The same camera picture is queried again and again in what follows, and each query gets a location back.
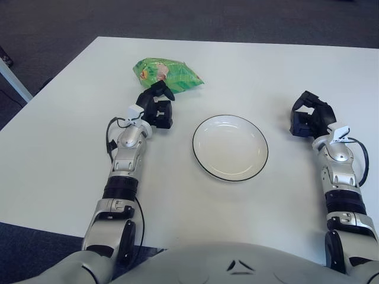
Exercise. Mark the grey robot torso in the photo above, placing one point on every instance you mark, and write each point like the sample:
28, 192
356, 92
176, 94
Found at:
189, 266

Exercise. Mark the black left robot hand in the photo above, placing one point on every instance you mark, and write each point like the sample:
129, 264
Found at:
157, 114

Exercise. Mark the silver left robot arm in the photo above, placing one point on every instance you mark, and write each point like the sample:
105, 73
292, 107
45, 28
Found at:
130, 139

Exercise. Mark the green snack bag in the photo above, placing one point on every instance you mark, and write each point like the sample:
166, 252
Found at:
174, 74

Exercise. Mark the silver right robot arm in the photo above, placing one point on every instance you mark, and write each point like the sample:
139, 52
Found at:
340, 156

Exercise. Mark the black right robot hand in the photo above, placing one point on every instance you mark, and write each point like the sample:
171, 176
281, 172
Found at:
321, 115

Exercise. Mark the white plate with black rim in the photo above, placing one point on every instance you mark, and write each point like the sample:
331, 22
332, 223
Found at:
230, 148

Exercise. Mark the white desk frame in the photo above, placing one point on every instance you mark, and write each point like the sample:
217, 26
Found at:
14, 81

